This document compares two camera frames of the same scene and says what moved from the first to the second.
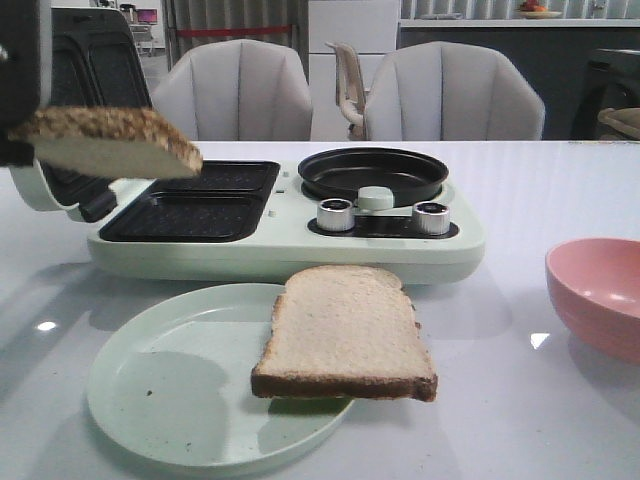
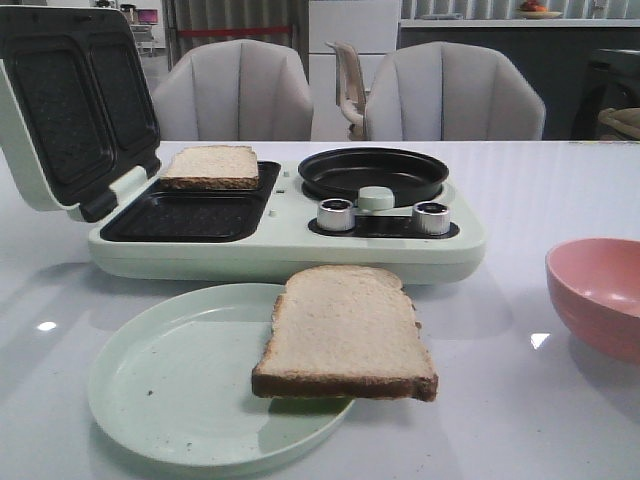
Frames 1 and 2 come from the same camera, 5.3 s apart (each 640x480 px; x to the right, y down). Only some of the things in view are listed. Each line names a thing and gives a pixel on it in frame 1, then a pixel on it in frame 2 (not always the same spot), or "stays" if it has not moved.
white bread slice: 109,141 to 211,167
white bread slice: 340,331 stays
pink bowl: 595,284 stays
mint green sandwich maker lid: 89,58 stays
